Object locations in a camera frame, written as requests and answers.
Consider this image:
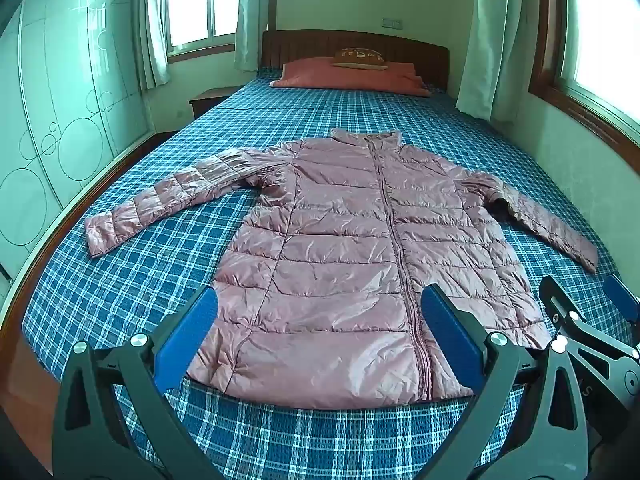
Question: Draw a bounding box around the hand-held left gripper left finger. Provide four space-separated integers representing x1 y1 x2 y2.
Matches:
51 285 221 480

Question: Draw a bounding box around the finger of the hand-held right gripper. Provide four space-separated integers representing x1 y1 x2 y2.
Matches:
602 275 640 321
539 276 632 366

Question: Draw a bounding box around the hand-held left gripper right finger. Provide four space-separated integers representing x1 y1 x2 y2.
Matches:
415 284 590 480

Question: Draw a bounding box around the pink puffer jacket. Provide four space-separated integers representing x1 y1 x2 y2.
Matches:
84 127 599 408

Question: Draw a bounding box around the bed with blue plaid sheet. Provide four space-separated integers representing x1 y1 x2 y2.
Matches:
22 80 640 480

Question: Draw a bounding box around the wooden nightstand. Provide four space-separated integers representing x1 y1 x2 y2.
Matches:
189 86 236 122

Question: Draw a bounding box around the pale green curtain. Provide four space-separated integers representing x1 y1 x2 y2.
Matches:
454 0 537 124
134 0 172 92
234 0 274 74

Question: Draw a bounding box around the glass door wardrobe with circles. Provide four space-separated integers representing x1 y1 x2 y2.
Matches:
0 0 152 281

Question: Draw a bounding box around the folded orange quilt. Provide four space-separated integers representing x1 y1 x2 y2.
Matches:
270 57 432 98

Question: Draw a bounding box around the brown printed cushion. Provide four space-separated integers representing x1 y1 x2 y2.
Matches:
331 47 390 69

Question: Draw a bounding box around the wooden headboard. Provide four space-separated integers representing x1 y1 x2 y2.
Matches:
260 29 451 98

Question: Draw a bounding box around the window with wooden sill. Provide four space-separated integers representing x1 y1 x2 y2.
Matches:
160 0 242 64

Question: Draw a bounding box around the large window with wooden frame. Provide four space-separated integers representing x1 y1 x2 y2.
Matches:
529 0 640 161

